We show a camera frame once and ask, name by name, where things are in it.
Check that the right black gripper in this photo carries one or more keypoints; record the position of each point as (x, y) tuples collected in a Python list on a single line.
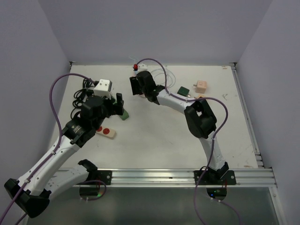
[(135, 83)]

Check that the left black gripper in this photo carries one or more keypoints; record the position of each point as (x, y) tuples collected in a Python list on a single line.
[(115, 109)]

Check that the green power strip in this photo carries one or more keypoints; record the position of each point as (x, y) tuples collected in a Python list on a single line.
[(125, 115)]

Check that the beige power strip red sockets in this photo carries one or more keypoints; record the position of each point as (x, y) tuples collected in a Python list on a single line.
[(106, 132)]

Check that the dark green cube adapter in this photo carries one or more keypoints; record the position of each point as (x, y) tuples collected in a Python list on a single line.
[(182, 91)]

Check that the pink cube adapter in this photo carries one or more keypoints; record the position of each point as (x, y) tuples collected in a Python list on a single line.
[(200, 86)]

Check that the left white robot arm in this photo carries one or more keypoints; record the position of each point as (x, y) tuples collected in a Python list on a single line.
[(33, 191)]

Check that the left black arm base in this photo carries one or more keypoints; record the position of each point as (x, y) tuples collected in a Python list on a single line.
[(95, 185)]

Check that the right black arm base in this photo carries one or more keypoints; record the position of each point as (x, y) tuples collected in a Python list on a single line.
[(220, 178)]

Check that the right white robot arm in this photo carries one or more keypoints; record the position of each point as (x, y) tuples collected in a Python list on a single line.
[(201, 120)]

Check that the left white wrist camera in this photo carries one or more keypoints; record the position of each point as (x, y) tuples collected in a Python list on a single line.
[(103, 88)]

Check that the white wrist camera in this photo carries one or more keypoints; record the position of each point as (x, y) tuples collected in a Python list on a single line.
[(139, 67), (103, 88)]

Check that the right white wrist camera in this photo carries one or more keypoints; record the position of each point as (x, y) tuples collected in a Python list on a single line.
[(139, 67)]

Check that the aluminium frame rail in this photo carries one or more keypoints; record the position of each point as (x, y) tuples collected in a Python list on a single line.
[(153, 178)]

